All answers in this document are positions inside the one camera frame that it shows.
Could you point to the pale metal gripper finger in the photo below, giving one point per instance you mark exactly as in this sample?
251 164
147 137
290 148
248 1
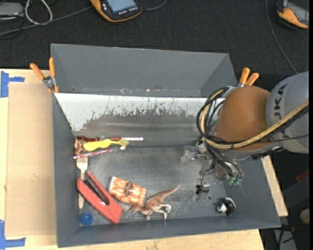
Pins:
203 189
191 155

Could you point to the black and white toy animal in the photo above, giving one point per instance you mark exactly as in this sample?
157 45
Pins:
224 206

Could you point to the brown toy dinosaur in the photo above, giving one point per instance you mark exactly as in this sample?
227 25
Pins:
155 203

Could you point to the pink and white stick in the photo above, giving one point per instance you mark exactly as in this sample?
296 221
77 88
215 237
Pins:
133 139

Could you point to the orange patterned packet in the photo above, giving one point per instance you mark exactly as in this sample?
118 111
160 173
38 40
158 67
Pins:
120 189

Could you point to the yellow toothbrush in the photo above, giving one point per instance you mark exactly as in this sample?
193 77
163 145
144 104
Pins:
96 145

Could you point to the pink glitter toothbrush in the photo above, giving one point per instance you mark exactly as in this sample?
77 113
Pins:
94 154

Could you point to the grey metal bin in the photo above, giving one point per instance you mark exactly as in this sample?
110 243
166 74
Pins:
135 69

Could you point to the red flat stapler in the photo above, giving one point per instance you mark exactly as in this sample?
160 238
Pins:
94 194

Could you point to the red-brown flat block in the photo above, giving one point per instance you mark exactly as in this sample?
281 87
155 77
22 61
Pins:
87 139

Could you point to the pale wooden fork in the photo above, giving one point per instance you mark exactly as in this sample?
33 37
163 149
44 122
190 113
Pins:
82 165

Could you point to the blue bottle cap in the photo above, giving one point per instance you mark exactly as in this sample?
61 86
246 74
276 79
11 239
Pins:
86 218

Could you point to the brown cardboard board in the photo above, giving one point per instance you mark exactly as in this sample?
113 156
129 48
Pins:
28 152

